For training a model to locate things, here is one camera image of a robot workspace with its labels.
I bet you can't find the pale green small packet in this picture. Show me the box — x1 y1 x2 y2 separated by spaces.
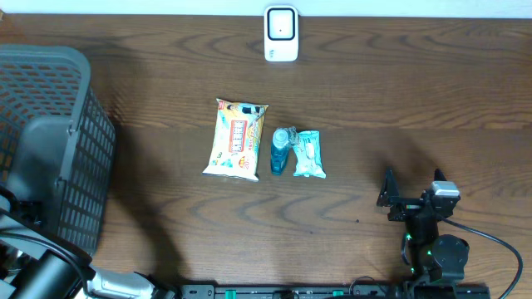
293 130 327 179

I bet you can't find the teal spray bottle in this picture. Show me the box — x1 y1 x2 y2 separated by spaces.
270 126 298 175

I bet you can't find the yellow wet wipes pack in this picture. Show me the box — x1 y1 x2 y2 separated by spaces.
203 98 268 182

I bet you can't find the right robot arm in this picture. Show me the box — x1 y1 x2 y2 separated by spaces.
377 169 470 298

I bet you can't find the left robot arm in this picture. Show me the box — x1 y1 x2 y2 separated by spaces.
1 187 181 299

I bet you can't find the white barcode scanner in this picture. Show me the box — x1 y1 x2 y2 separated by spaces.
264 5 299 62

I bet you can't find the grey plastic shopping basket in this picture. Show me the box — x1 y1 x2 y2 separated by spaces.
1 44 116 254

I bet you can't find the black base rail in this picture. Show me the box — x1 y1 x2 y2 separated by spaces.
180 282 490 299

